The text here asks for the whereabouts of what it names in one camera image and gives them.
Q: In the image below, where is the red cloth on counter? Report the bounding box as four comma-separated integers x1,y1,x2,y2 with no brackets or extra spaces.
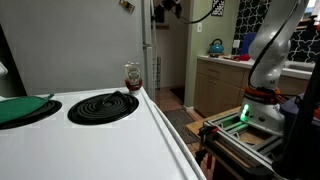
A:
231,54,250,61

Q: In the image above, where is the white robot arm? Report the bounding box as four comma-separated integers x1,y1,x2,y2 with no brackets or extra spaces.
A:
238,0,309,136

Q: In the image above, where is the teal kettle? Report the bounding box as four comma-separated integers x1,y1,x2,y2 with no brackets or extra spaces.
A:
209,38,224,54

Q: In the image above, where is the white electric stove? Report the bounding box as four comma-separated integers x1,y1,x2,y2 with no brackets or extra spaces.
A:
0,88,206,180

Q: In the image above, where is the upside-down ketchup bottle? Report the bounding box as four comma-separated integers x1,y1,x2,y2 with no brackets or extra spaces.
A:
125,62,142,91

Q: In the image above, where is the black white patterned picture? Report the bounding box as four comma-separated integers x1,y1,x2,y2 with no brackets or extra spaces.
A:
211,0,225,17

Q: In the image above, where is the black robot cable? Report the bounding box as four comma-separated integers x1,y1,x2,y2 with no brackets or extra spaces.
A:
169,0,301,91

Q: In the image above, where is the white refrigerator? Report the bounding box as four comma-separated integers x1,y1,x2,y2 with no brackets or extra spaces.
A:
0,0,154,96

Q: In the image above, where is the wooden kitchen cabinet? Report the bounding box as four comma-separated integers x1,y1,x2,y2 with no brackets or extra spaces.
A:
193,58,313,118

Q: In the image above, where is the yellow black fridge magnet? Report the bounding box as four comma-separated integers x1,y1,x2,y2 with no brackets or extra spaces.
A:
119,0,135,13

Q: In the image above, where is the black coil burner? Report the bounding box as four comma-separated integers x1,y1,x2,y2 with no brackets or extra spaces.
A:
68,91,139,125

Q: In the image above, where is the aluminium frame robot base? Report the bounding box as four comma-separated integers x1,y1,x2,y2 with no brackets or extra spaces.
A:
198,113,282,179

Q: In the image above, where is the black camera tripod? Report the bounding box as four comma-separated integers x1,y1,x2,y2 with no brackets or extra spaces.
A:
272,62,320,180

